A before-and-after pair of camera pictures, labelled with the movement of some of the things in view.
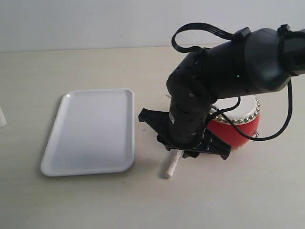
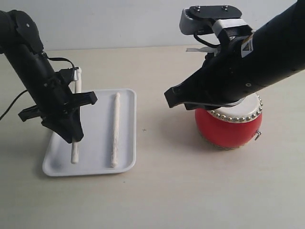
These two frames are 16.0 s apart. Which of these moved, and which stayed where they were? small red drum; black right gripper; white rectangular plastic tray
Moved: black right gripper
Stayed: white rectangular plastic tray; small red drum
